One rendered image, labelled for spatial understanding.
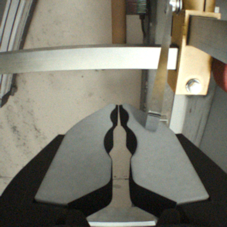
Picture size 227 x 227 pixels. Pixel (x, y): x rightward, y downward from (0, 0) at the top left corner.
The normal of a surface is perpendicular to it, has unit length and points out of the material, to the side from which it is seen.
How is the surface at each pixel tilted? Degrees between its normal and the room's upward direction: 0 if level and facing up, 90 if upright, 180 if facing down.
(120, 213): 90
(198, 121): 0
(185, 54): 0
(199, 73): 0
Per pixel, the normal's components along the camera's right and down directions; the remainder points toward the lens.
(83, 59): -0.02, 0.51
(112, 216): -0.02, -0.86
